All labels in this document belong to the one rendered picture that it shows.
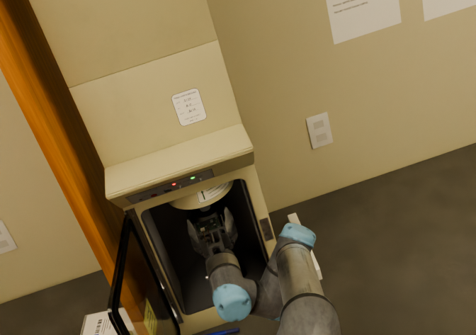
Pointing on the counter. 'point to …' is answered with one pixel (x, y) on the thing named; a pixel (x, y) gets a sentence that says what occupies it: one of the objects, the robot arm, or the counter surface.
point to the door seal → (123, 274)
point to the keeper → (266, 229)
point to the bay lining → (240, 195)
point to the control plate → (171, 186)
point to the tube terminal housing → (166, 129)
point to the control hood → (180, 163)
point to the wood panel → (57, 123)
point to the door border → (118, 280)
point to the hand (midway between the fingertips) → (210, 220)
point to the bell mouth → (198, 200)
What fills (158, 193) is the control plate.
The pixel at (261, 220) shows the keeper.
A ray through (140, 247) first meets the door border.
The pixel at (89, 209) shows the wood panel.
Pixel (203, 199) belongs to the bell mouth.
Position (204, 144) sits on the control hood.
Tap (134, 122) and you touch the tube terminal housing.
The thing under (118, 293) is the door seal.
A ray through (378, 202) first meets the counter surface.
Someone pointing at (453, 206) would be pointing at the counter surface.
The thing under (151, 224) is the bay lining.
